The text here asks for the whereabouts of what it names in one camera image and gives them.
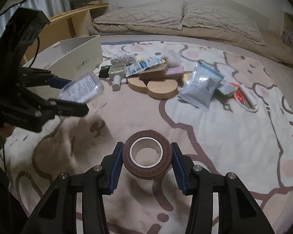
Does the clear plastic packaged card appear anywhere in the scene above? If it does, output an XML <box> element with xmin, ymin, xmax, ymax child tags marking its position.
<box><xmin>59</xmin><ymin>72</ymin><xmax>104</xmax><ymax>104</ymax></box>

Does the brown bandage tape roll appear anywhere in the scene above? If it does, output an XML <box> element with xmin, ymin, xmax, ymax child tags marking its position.
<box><xmin>123</xmin><ymin>130</ymin><xmax>172</xmax><ymax>180</ymax></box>

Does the white shoe box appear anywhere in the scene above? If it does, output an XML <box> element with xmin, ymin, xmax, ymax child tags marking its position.
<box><xmin>21</xmin><ymin>35</ymin><xmax>104</xmax><ymax>98</ymax></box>

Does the black binder clip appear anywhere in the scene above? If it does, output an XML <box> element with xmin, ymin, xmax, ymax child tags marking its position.
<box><xmin>98</xmin><ymin>66</ymin><xmax>111</xmax><ymax>79</ymax></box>

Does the white cylinder bottle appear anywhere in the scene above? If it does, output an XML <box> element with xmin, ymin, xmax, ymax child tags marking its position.
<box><xmin>112</xmin><ymin>75</ymin><xmax>122</xmax><ymax>91</ymax></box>

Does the wooden bedside shelf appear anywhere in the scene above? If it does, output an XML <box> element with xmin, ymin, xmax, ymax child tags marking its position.
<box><xmin>21</xmin><ymin>3</ymin><xmax>109</xmax><ymax>65</ymax></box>

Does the beige plastic tray tool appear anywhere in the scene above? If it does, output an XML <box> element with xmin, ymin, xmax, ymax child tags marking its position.
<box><xmin>108</xmin><ymin>63</ymin><xmax>126</xmax><ymax>80</ymax></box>

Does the white knitted cloth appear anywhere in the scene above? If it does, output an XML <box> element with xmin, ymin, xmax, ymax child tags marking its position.
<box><xmin>111</xmin><ymin>53</ymin><xmax>136</xmax><ymax>66</ymax></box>

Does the blue white pouch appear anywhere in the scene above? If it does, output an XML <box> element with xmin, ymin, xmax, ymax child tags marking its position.
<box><xmin>178</xmin><ymin>61</ymin><xmax>224</xmax><ymax>112</ymax></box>

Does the round wooden board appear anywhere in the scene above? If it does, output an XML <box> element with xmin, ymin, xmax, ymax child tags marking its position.
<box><xmin>127</xmin><ymin>78</ymin><xmax>178</xmax><ymax>100</ymax></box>

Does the blue white sachet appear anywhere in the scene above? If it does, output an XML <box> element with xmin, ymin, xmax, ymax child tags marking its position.
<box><xmin>125</xmin><ymin>57</ymin><xmax>163</xmax><ymax>78</ymax></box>

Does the red white small packet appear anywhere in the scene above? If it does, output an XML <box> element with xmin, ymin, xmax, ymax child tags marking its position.
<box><xmin>231</xmin><ymin>82</ymin><xmax>245</xmax><ymax>105</ymax></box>

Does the pink sticky note block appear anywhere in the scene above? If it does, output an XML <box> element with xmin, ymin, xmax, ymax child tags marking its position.
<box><xmin>165</xmin><ymin>66</ymin><xmax>184</xmax><ymax>78</ymax></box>

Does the rectangular wooden block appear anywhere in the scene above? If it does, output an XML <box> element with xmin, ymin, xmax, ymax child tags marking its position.
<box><xmin>138</xmin><ymin>63</ymin><xmax>168</xmax><ymax>80</ymax></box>

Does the beige quilted duvet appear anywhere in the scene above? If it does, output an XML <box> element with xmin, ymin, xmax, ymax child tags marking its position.
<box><xmin>92</xmin><ymin>1</ymin><xmax>293</xmax><ymax>66</ymax></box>

